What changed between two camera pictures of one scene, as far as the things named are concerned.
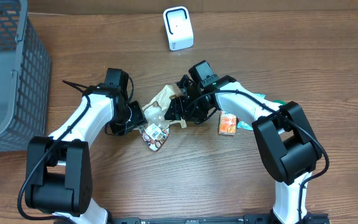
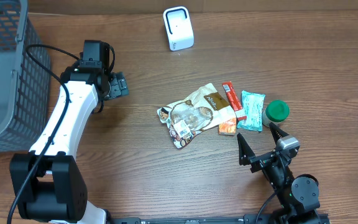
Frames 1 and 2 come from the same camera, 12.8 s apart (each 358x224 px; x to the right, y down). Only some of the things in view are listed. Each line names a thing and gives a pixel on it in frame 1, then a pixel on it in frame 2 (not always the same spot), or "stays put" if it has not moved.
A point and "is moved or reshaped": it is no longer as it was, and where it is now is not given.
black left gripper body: [132, 115] → [117, 86]
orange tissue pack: [227, 123] stays put
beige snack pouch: [155, 129] is moved or reshaped
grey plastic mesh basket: [15, 76] stays put
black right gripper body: [198, 111] → [261, 161]
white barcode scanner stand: [179, 28] stays put
